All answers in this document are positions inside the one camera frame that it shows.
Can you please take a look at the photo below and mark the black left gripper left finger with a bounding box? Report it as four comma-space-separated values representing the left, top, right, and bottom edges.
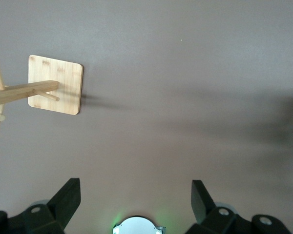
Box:
0, 177, 82, 234

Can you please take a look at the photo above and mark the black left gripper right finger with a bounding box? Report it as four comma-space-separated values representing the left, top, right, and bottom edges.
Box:
185, 180, 293, 234

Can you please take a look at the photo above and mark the bamboo mug tree stand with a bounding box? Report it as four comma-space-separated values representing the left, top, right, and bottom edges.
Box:
0, 45, 84, 143

